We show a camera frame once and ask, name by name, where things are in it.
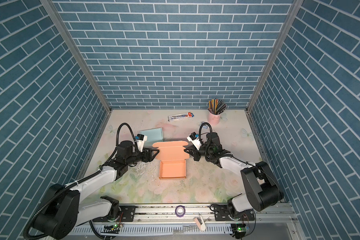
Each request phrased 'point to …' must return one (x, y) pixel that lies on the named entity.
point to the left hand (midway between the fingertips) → (155, 150)
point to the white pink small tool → (200, 222)
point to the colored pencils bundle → (216, 106)
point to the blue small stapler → (204, 126)
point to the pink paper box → (173, 155)
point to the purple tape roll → (176, 212)
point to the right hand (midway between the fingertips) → (185, 148)
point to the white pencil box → (180, 116)
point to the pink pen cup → (214, 119)
